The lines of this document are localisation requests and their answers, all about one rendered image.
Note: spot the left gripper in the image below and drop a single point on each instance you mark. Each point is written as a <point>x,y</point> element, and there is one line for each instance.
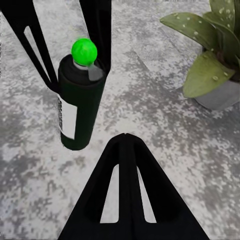
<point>98,18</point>

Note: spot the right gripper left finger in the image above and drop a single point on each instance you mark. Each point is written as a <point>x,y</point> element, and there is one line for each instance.
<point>84,221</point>

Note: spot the insectifuge atomizer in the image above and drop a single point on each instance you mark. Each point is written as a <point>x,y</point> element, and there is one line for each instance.
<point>82,78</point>

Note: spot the pot plant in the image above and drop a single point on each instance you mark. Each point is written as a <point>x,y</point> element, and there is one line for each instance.
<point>214,78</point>

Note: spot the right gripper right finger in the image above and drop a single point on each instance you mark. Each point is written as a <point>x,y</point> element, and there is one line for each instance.
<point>174,220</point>

